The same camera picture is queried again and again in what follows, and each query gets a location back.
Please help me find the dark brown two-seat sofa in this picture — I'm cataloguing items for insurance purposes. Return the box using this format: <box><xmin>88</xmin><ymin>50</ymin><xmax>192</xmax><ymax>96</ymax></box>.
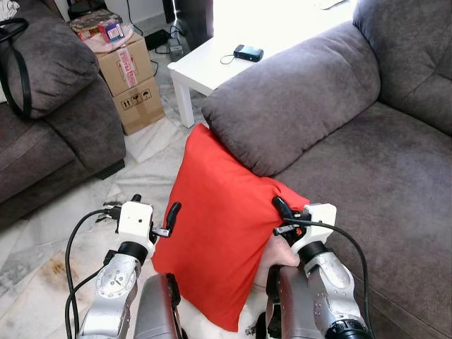
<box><xmin>201</xmin><ymin>0</ymin><xmax>452</xmax><ymax>339</ymax></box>

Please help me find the black bag strap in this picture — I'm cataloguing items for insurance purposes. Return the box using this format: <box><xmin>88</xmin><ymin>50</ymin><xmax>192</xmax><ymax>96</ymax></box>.
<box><xmin>0</xmin><ymin>18</ymin><xmax>33</xmax><ymax>120</ymax></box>

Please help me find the small red blue box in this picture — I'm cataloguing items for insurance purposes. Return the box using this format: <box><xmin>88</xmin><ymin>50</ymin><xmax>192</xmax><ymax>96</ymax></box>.
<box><xmin>99</xmin><ymin>21</ymin><xmax>125</xmax><ymax>44</ymax></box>

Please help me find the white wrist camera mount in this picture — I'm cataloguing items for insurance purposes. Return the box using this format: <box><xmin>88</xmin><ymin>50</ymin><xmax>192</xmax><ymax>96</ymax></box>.
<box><xmin>293</xmin><ymin>203</ymin><xmax>338</xmax><ymax>249</ymax></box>
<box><xmin>117</xmin><ymin>201</ymin><xmax>155</xmax><ymax>246</ymax></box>

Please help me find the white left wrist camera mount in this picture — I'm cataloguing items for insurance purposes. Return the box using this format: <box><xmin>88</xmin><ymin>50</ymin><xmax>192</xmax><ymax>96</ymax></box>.
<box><xmin>117</xmin><ymin>201</ymin><xmax>155</xmax><ymax>246</ymax></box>

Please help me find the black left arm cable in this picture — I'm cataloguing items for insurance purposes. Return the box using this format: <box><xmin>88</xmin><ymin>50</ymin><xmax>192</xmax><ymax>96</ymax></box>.
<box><xmin>64</xmin><ymin>206</ymin><xmax>122</xmax><ymax>339</ymax></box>

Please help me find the tray of snack packets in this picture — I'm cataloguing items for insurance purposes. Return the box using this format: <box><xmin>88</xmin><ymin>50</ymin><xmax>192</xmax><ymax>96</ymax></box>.
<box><xmin>69</xmin><ymin>9</ymin><xmax>125</xmax><ymax>42</ymax></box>

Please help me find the grey brown sofa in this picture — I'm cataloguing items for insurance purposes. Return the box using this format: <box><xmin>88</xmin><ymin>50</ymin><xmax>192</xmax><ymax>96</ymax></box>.
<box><xmin>0</xmin><ymin>0</ymin><xmax>127</xmax><ymax>231</ymax></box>

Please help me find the small black device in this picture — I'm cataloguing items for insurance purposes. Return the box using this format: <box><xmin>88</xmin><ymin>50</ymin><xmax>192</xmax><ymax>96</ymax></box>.
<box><xmin>220</xmin><ymin>44</ymin><xmax>265</xmax><ymax>66</ymax></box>

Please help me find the white side table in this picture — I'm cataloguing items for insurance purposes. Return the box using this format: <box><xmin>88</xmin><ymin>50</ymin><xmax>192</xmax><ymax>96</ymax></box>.
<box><xmin>167</xmin><ymin>0</ymin><xmax>355</xmax><ymax>129</ymax></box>

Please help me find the red pillow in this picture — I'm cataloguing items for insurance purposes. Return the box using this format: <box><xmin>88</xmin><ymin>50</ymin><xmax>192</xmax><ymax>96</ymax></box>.
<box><xmin>151</xmin><ymin>124</ymin><xmax>310</xmax><ymax>333</ymax></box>

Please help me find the cardboard box with symbols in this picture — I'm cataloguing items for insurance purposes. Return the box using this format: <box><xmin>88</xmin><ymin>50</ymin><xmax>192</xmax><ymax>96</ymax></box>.
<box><xmin>113</xmin><ymin>74</ymin><xmax>166</xmax><ymax>136</ymax></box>

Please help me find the black power strip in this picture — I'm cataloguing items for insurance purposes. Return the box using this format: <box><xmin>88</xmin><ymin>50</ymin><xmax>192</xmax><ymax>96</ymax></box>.
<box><xmin>144</xmin><ymin>28</ymin><xmax>174</xmax><ymax>51</ymax></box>

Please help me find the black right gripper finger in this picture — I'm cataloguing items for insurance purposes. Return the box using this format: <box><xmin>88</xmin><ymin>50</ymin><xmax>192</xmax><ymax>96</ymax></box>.
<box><xmin>272</xmin><ymin>196</ymin><xmax>295</xmax><ymax>227</ymax></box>

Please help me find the dark cabinet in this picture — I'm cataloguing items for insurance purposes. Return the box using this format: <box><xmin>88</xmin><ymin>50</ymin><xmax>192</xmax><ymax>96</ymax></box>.
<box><xmin>162</xmin><ymin>0</ymin><xmax>215</xmax><ymax>50</ymax></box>

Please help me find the taped cardboard box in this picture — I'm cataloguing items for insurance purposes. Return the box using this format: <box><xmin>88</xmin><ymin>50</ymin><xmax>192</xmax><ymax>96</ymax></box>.
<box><xmin>95</xmin><ymin>35</ymin><xmax>155</xmax><ymax>97</ymax></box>

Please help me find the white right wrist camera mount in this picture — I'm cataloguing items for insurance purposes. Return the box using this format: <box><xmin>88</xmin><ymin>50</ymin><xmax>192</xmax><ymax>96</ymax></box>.
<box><xmin>293</xmin><ymin>203</ymin><xmax>338</xmax><ymax>249</ymax></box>

